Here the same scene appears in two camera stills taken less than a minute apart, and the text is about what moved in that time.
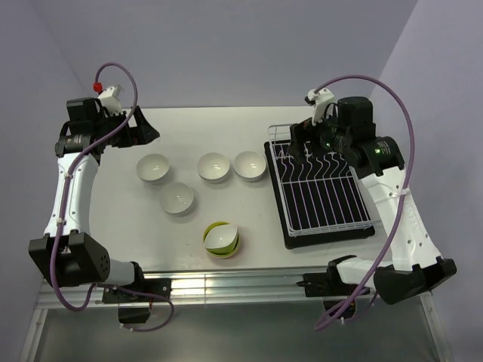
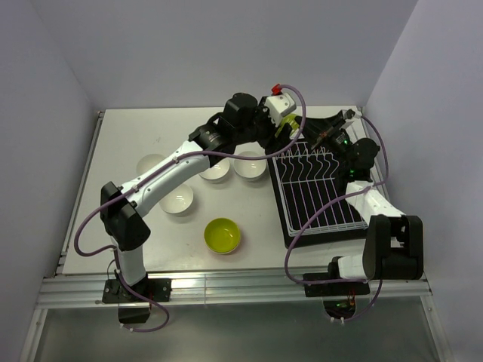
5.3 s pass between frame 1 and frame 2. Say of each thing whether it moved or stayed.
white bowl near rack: stayed
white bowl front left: stayed
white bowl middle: stayed
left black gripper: moved
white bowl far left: stayed
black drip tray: stayed
